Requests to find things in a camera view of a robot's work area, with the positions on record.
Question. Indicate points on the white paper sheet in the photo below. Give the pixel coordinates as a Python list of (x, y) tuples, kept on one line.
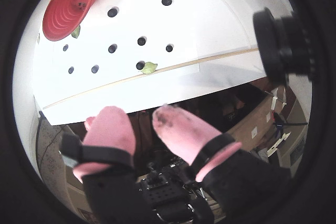
[(126, 28)]

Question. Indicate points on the black perforated plate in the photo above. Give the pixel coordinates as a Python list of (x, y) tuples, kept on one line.
[(162, 195)]

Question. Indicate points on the medium green leaf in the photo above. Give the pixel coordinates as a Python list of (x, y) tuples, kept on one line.
[(149, 68)]

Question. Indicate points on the red collapsible cup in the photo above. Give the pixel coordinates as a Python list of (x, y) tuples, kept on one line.
[(65, 14)]

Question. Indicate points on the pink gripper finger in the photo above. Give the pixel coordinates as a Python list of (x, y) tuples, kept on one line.
[(181, 132), (110, 132)]

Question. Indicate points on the black camera module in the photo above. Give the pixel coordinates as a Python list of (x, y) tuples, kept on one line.
[(273, 51)]

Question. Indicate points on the brown cardboard box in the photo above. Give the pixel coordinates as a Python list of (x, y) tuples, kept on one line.
[(249, 127)]

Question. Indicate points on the large green leaf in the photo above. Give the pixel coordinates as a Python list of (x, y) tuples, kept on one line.
[(76, 32)]

